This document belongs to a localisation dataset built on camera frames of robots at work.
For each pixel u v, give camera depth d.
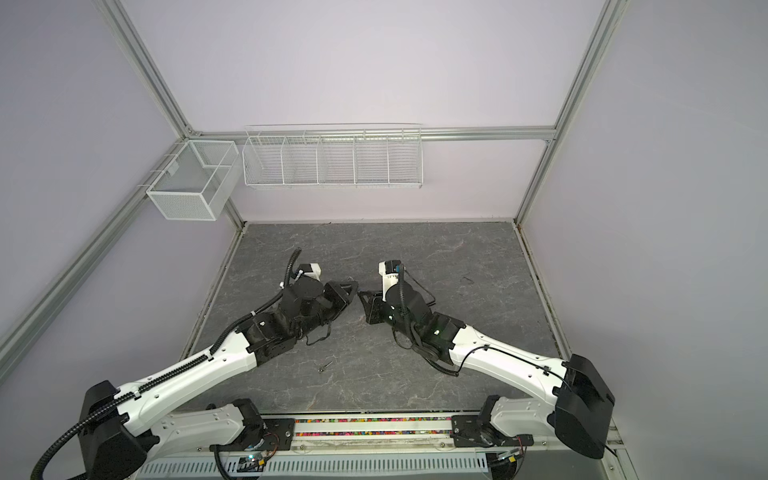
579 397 0.40
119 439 0.38
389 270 0.65
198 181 1.00
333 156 1.00
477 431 0.74
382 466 1.58
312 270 0.69
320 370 0.84
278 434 0.73
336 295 0.64
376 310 0.65
